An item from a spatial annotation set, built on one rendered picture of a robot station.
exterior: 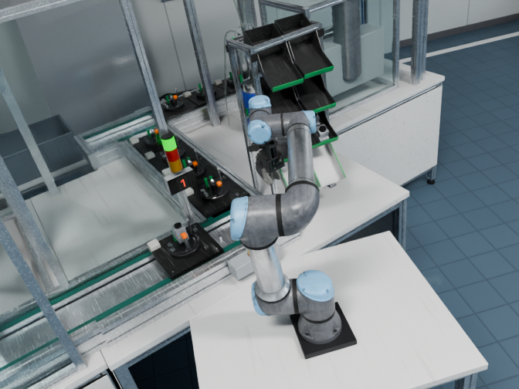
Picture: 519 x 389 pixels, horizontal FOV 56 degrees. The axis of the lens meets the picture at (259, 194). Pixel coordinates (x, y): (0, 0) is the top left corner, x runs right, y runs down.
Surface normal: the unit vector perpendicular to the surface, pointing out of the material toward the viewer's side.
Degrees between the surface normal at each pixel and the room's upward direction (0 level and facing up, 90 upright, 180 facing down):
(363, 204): 0
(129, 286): 0
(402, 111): 90
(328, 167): 45
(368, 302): 0
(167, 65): 90
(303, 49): 25
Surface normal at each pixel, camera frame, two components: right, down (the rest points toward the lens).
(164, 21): 0.22, 0.54
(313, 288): -0.01, -0.82
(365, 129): 0.54, 0.42
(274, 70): 0.03, -0.52
